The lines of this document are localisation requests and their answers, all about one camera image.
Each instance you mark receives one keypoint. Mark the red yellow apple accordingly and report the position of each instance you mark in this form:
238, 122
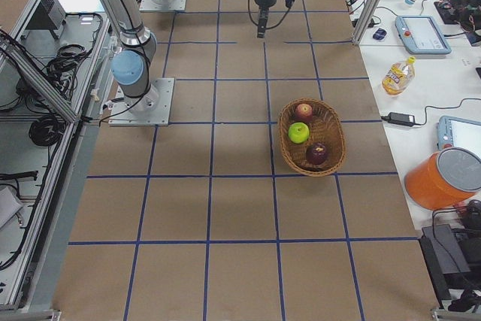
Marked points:
303, 113

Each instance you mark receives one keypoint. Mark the green apple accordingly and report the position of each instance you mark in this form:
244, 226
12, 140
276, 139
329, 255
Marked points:
298, 132

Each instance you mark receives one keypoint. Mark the dark red apple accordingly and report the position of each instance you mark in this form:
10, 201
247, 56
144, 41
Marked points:
316, 153

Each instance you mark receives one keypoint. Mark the woven wicker basket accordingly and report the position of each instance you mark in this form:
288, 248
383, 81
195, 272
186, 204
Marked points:
325, 128

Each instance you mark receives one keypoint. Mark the dark blue small pouch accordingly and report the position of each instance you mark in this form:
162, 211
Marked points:
379, 34

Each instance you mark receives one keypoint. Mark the orange juice bottle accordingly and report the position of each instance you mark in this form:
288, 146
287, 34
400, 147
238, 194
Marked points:
399, 76

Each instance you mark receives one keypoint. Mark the blue teach pendant far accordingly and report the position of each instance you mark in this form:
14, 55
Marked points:
421, 35

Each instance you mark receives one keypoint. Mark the blue teach pendant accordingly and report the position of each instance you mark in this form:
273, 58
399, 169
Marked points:
459, 132
421, 35

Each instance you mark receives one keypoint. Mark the black power adapter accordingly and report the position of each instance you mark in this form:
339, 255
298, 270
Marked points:
399, 119

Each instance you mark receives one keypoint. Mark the blue teach pendant near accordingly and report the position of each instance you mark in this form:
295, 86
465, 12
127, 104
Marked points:
459, 132

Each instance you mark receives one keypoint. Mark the orange bucket with lid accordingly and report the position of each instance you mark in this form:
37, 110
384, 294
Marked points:
447, 177

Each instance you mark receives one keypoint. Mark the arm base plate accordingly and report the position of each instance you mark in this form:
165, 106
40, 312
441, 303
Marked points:
152, 110
162, 5

